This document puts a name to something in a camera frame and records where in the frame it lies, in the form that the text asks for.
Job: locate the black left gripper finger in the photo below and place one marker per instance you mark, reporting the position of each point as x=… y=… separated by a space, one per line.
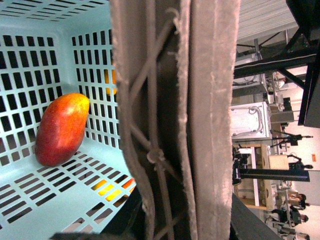
x=89 y=236

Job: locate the red yellow mango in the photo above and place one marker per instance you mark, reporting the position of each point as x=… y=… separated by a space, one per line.
x=62 y=129

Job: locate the light blue plastic basket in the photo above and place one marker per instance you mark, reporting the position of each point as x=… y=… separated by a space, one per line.
x=49 y=48

